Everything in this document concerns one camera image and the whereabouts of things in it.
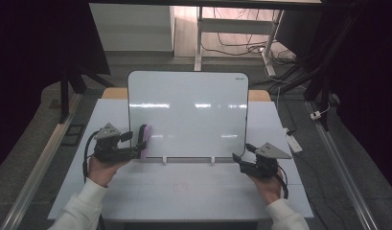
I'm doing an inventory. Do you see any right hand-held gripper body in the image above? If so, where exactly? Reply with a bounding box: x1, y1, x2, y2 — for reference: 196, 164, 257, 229
239, 142, 293, 180

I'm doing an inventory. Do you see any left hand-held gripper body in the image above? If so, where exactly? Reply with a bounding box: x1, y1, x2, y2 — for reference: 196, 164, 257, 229
93, 123, 143, 164

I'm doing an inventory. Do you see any purple and black whiteboard eraser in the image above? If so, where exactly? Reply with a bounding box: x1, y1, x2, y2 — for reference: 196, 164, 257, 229
138, 124, 153, 160

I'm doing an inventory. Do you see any white whiteboard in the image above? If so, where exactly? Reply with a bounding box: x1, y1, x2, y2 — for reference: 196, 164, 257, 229
127, 70, 250, 160

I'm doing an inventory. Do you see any person's left hand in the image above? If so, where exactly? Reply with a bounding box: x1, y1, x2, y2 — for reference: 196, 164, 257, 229
86, 154, 129, 188

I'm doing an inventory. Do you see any person's right hand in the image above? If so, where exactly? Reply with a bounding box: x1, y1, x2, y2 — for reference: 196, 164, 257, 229
248, 168, 285, 206

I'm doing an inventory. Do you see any white power strip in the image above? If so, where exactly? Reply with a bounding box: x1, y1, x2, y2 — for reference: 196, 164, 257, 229
283, 126, 304, 154

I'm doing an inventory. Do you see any black metal stand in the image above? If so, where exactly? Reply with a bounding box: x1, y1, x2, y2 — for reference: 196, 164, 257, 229
57, 62, 115, 125
269, 9, 364, 132

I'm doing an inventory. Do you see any dark curtain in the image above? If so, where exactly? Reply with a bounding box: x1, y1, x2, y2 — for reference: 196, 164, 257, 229
320, 0, 392, 196
0, 0, 112, 175

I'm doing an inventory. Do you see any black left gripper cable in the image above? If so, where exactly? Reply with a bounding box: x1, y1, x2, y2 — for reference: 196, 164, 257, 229
81, 129, 101, 184

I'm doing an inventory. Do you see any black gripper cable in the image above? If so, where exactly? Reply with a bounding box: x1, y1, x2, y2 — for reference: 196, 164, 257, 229
274, 164, 289, 200
81, 129, 101, 184

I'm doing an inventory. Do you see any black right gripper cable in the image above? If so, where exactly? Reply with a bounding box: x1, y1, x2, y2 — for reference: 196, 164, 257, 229
274, 164, 289, 200

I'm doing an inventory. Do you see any black power strip cable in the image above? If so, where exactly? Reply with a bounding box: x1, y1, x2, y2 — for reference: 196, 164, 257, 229
275, 85, 297, 136

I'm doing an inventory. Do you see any black rectangular floor frame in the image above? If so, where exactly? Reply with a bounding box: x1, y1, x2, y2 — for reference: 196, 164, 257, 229
60, 123, 86, 148

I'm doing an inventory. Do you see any metal floor rail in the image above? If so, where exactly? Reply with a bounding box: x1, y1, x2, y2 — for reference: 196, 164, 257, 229
0, 92, 84, 230
305, 100, 380, 230

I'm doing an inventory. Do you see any tangle of floor cables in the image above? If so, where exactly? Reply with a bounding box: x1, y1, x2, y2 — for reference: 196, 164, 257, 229
200, 7, 297, 65

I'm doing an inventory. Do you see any white desk frame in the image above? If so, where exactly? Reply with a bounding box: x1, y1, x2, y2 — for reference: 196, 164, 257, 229
194, 6, 285, 78

